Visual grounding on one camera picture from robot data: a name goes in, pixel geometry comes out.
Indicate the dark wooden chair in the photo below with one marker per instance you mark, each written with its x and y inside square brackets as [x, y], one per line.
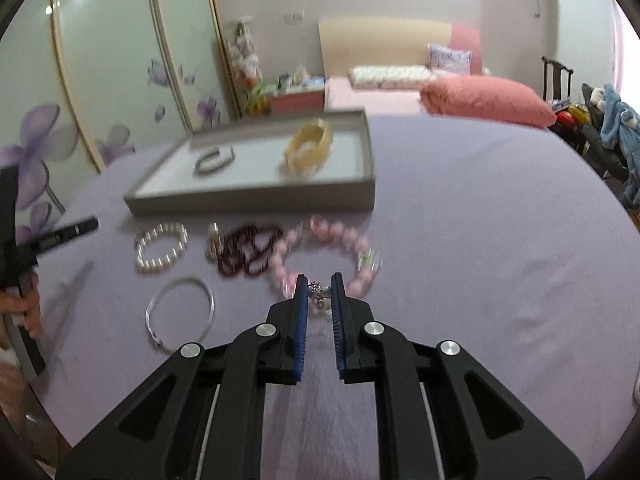
[547, 77]

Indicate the person's left forearm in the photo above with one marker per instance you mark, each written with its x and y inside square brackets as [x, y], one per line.
[10, 380]

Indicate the stack of plush toys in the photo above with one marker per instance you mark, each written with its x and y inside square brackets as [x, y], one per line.
[245, 60]

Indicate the blue garment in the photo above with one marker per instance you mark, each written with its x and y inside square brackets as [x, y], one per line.
[617, 120]

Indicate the thin silver bangle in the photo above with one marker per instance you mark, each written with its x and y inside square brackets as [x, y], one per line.
[151, 330]

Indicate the purple floral pillow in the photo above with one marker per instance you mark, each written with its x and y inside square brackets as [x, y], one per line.
[450, 59]

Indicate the wardrobe with purple flower doors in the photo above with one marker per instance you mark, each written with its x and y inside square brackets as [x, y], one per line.
[110, 60]

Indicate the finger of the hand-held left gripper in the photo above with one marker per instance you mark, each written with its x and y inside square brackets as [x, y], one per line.
[65, 234]
[7, 210]

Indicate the purple bed sheet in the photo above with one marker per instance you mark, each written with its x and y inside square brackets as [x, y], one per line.
[475, 260]

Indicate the white patterned pillow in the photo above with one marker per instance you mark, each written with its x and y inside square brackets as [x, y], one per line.
[390, 76]

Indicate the pink pillow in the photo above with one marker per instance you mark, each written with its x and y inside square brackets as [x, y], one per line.
[485, 100]

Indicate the person's left hand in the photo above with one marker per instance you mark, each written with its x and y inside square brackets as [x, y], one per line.
[33, 310]

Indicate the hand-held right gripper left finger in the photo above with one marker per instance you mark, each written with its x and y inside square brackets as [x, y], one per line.
[301, 330]

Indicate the colourful pile of toys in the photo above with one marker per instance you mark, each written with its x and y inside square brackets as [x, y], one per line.
[567, 116]

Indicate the cream wide bangle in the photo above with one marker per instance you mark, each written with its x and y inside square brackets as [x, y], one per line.
[322, 145]

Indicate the bed with cream headboard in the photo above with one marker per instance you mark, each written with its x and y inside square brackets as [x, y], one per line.
[375, 40]

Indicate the clutter of small packets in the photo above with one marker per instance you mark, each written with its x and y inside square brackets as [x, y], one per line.
[300, 81]

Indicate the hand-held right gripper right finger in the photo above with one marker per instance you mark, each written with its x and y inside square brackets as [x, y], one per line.
[337, 340]

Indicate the grey jewelry tray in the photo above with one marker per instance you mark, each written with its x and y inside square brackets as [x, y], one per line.
[250, 201]

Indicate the pink nightstand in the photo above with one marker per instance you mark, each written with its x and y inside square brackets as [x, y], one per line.
[297, 102]

